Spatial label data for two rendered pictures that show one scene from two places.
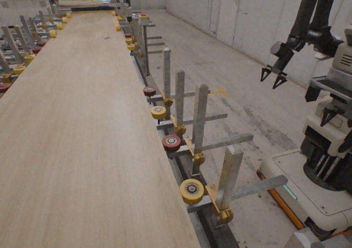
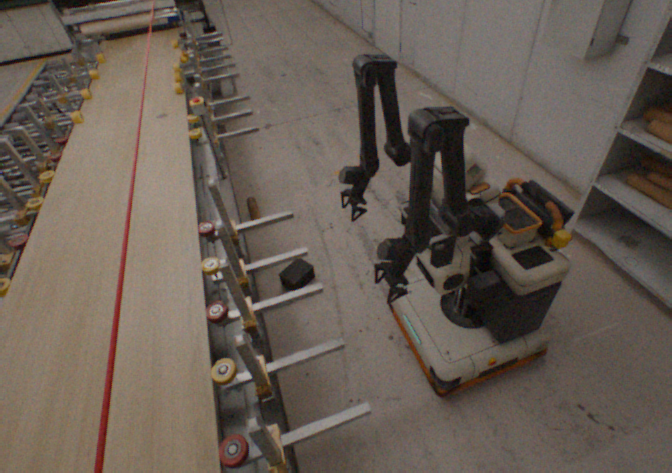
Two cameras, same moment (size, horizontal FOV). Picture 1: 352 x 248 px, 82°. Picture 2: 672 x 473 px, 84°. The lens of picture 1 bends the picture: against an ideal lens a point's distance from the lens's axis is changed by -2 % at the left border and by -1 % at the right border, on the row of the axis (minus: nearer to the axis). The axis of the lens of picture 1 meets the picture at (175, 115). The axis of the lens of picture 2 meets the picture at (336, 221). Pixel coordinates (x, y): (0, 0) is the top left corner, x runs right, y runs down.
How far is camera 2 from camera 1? 0.80 m
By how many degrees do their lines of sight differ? 9
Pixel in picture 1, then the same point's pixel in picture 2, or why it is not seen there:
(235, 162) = (243, 350)
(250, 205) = (375, 351)
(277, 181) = (331, 346)
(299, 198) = (423, 343)
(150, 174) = (185, 356)
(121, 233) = (149, 420)
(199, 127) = (237, 298)
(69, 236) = not seen: hidden behind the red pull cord
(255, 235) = (374, 390)
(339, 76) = not seen: hidden behind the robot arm
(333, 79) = not seen: hidden behind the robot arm
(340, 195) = (476, 334)
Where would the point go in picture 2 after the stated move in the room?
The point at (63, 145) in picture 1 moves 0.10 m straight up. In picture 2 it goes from (96, 327) to (82, 312)
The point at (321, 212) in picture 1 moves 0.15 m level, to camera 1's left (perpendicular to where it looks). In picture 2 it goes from (443, 359) to (413, 361)
